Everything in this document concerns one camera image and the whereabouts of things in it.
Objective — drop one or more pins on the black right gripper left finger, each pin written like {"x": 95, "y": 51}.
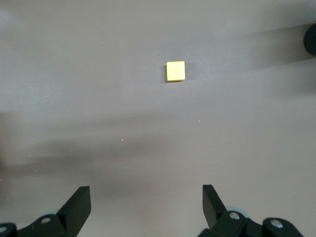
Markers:
{"x": 74, "y": 214}

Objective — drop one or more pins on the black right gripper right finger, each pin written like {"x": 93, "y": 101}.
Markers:
{"x": 216, "y": 213}

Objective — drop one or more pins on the yellow block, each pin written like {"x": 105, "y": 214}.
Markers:
{"x": 175, "y": 71}

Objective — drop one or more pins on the black round object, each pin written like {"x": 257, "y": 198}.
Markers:
{"x": 311, "y": 39}

